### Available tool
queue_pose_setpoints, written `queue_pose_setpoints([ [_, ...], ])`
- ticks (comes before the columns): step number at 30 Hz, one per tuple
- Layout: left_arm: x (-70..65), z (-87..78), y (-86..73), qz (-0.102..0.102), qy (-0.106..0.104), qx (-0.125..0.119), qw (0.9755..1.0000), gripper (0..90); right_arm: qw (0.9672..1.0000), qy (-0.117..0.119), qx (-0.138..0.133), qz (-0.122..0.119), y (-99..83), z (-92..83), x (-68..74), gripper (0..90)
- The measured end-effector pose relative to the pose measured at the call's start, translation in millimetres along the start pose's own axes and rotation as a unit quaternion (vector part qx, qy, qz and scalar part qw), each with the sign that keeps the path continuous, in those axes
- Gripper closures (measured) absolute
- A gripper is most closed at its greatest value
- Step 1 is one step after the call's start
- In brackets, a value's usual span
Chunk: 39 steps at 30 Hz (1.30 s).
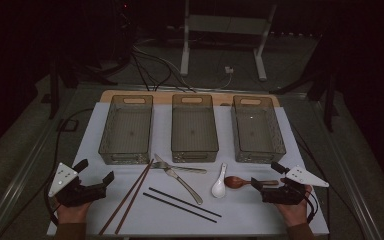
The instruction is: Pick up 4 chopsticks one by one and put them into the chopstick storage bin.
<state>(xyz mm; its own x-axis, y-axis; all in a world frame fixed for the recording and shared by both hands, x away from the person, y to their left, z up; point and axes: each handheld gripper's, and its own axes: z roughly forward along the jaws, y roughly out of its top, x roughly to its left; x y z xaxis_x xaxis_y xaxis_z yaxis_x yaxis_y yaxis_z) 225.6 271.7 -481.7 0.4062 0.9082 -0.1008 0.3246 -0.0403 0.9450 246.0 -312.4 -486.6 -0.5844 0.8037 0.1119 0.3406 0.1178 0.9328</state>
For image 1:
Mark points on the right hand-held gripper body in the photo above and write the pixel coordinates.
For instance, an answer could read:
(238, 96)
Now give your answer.
(281, 195)

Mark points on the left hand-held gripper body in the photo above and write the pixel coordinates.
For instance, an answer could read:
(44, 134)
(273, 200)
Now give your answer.
(80, 195)

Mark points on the brown wooden spoon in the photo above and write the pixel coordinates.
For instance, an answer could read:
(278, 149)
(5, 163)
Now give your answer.
(233, 182)

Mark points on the white ceramic spoon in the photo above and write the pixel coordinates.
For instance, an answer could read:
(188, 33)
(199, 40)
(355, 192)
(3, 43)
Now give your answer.
(218, 190)

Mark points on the clear grey plastic bin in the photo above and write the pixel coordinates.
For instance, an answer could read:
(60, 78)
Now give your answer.
(255, 133)
(126, 133)
(193, 131)

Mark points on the metal fork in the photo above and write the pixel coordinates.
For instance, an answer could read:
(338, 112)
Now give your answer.
(193, 169)

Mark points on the black chopstick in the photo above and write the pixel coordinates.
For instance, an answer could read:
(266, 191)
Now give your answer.
(185, 202)
(180, 207)

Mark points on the person's left hand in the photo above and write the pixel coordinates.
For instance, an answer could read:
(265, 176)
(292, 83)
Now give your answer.
(71, 214)

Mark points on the person's right hand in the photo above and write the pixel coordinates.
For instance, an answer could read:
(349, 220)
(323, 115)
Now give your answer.
(295, 214)

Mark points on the white table mat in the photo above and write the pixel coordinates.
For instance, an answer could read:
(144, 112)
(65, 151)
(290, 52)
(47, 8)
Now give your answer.
(246, 213)

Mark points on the metal table knife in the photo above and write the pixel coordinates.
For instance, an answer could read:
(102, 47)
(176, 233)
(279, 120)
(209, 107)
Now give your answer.
(190, 191)

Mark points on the black stand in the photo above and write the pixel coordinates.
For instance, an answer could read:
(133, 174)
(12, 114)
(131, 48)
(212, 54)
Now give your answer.
(329, 106)
(54, 93)

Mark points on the white plug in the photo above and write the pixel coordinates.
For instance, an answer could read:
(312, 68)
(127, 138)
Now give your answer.
(229, 69)

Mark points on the white metal stand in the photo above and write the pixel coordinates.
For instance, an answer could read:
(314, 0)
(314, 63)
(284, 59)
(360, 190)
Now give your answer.
(184, 50)

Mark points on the black rectangular frame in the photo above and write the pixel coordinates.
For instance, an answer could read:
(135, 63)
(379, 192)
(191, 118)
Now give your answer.
(60, 126)

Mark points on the metal floor rail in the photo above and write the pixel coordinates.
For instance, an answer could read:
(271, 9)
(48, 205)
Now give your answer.
(356, 186)
(15, 185)

